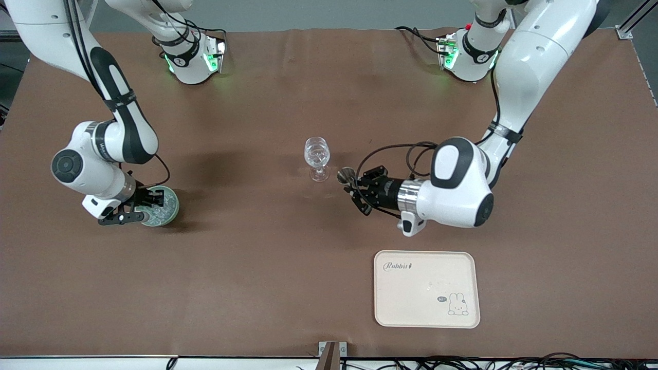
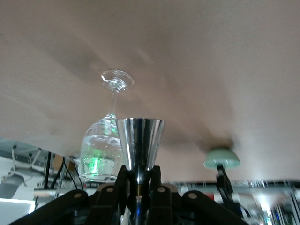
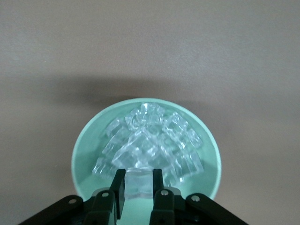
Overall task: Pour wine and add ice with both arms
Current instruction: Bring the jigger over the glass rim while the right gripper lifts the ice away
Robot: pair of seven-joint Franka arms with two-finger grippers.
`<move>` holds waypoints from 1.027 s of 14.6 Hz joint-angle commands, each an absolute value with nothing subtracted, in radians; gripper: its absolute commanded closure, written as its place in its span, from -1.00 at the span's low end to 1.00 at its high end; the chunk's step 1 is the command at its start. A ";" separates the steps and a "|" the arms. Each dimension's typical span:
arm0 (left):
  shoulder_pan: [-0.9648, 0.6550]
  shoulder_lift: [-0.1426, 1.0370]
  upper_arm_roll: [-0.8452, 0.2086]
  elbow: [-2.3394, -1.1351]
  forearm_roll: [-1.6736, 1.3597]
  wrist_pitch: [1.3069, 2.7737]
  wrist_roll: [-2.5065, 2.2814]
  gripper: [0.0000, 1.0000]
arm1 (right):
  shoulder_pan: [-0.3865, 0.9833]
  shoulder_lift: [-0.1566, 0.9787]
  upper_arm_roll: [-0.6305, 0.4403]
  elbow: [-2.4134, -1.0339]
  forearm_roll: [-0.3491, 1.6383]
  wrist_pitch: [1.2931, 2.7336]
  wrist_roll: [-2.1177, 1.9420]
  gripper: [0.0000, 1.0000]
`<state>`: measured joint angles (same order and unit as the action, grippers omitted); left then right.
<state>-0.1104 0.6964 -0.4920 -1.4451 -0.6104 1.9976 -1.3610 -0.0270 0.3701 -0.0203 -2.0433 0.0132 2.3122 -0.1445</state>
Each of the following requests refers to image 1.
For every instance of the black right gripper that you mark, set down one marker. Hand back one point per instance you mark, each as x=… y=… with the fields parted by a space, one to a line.
x=142 y=197

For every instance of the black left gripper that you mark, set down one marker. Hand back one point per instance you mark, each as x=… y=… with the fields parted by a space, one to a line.
x=388 y=192

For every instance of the shiny metal double jigger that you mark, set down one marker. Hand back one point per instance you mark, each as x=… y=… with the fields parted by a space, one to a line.
x=345 y=176

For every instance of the mint green round bowl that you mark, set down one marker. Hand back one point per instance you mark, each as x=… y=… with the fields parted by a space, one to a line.
x=177 y=208

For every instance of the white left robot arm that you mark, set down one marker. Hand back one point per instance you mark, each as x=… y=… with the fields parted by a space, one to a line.
x=534 y=67

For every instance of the clear stemmed wine glass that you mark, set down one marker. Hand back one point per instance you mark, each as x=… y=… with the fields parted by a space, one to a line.
x=317 y=154

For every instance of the brown table cover mat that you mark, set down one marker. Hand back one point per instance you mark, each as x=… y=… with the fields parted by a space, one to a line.
x=257 y=257

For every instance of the cream rabbit print tray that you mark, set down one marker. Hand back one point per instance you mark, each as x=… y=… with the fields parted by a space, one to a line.
x=426 y=303

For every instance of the aluminium bracket post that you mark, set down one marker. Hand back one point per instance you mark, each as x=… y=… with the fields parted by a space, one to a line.
x=331 y=355

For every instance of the aluminium frame profile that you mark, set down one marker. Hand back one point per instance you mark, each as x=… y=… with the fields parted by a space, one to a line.
x=635 y=20

